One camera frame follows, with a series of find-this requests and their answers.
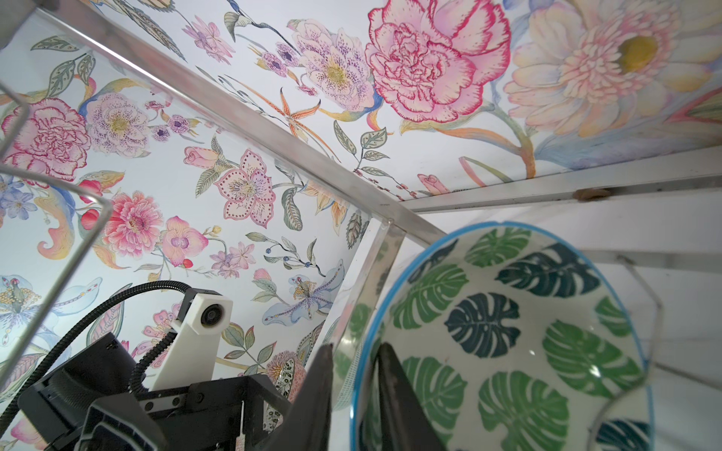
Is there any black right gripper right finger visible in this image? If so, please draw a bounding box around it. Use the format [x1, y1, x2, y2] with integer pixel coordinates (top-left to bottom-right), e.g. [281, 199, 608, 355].
[376, 343, 446, 451]

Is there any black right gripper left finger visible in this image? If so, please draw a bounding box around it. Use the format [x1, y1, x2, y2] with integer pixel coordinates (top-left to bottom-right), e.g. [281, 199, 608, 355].
[264, 344, 334, 451]

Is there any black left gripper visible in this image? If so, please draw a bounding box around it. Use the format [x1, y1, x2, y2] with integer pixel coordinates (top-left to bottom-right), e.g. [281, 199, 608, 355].
[74, 375, 291, 450]

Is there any green leaf pattern bowl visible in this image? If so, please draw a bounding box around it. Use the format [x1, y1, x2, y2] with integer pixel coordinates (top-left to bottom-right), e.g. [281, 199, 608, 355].
[350, 222, 654, 450]

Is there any silver wire dish rack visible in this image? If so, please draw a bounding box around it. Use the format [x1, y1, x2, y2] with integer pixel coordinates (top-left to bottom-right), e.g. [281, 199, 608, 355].
[0, 0, 722, 451]

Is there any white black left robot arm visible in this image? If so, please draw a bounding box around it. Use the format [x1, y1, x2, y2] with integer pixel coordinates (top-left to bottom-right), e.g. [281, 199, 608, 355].
[18, 334, 291, 450]

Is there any black white patterned bowl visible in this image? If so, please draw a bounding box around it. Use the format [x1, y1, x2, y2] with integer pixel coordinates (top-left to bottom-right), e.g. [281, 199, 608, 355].
[266, 351, 306, 402]

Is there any black corrugated left cable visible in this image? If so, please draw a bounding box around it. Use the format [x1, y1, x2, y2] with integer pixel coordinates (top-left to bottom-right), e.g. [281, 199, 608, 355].
[0, 280, 193, 438]

